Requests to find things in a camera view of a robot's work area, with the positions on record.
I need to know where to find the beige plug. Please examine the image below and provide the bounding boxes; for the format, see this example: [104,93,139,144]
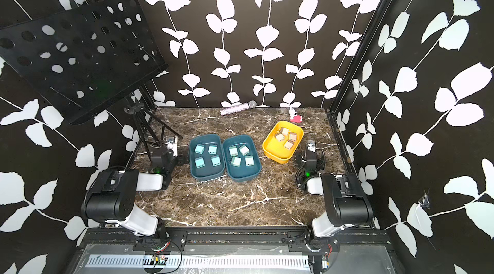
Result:
[275,133,285,142]
[280,127,289,136]
[284,140,295,150]
[288,132,298,142]

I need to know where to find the yellow storage box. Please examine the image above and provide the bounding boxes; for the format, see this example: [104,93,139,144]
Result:
[262,121,304,164]

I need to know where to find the blue teal plug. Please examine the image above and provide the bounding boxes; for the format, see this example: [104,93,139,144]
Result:
[211,155,221,167]
[194,157,205,168]
[194,144,205,155]
[208,144,217,155]

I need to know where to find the teal storage box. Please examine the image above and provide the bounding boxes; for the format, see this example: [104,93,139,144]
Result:
[223,135,262,183]
[189,134,226,181]

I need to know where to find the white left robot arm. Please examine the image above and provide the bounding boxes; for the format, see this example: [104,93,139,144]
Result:
[81,136,185,240]

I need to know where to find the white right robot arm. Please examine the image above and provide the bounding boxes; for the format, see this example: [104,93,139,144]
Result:
[295,140,374,238]

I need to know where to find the pink white small box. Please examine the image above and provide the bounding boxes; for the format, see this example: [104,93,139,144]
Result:
[289,108,302,123]

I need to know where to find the black music stand tripod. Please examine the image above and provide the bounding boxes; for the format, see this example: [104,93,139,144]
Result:
[124,98,183,162]

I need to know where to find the black perforated music stand desk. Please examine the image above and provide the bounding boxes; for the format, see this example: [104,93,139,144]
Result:
[1,0,168,125]

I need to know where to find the black front rail frame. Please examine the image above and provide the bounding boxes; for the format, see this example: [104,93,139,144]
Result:
[67,226,405,273]

